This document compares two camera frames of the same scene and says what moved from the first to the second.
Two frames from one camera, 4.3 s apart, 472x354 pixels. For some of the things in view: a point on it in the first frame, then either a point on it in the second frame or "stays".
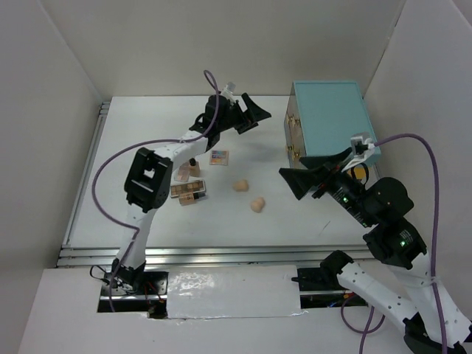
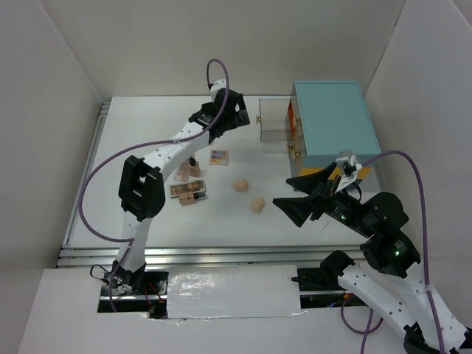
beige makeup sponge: x=241 y=185 stays
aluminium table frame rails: x=79 y=255 stays
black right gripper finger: x=303 y=181 -> x=299 y=209
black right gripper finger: x=317 y=161 -> x=313 y=183
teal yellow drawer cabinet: x=322 y=118 stays
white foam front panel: x=238 y=290 stays
